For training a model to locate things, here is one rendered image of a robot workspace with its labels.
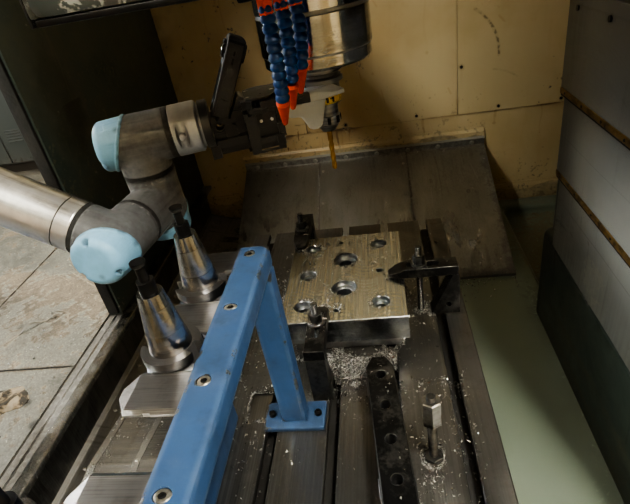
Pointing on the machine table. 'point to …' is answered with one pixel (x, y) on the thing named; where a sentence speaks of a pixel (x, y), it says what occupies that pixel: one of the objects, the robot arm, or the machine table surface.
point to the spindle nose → (330, 33)
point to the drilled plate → (390, 323)
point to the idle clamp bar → (390, 435)
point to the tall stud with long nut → (431, 411)
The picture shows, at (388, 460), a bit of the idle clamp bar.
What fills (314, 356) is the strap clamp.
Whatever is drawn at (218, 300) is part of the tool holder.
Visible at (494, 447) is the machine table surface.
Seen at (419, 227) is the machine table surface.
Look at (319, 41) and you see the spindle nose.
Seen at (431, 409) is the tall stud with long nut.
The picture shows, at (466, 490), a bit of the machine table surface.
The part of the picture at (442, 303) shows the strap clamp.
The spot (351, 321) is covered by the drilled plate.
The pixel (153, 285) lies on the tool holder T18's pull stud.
